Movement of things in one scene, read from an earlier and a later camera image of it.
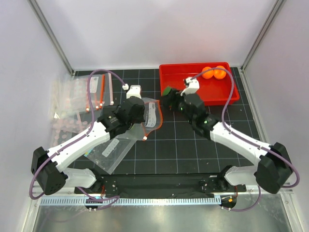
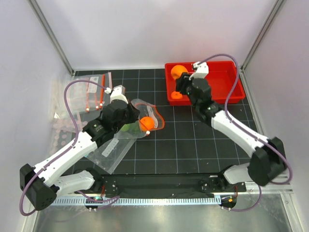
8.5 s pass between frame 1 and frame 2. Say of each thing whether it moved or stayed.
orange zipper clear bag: moved
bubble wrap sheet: stayed
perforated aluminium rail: stayed
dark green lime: moved
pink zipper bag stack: stayed
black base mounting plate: stayed
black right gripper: moved
